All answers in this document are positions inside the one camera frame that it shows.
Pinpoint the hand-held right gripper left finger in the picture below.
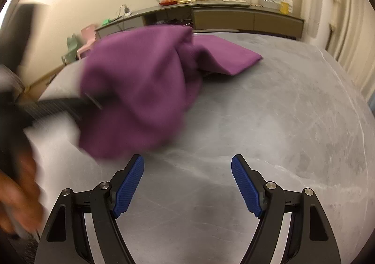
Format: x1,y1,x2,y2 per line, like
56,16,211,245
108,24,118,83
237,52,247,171
35,154,145,264

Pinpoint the long grey sideboard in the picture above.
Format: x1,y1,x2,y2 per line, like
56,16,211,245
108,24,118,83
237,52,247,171
95,0,305,41

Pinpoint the cream curtain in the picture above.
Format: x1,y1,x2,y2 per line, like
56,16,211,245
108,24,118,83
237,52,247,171
300,0,375,102

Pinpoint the white power adapter with cable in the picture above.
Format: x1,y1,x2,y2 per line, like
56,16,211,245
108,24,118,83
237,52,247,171
117,4,131,22

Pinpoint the green plastic stool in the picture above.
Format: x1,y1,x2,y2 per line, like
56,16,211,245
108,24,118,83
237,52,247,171
61,34,81,65

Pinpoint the pink plastic stool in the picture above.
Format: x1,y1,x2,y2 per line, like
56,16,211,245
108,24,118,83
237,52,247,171
77,24,99,61

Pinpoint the purple fleece garment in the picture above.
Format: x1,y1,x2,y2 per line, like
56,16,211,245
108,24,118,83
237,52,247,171
79,24,263,159

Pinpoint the person's left hand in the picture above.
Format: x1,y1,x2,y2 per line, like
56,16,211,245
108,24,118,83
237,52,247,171
0,155,50,239

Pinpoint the white storage box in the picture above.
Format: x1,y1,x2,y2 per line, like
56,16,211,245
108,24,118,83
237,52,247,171
258,0,294,14

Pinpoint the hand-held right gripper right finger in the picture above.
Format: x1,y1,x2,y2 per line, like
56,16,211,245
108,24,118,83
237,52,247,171
231,154,342,264

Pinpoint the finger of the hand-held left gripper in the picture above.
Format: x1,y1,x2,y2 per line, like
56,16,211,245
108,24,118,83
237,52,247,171
26,92,104,130

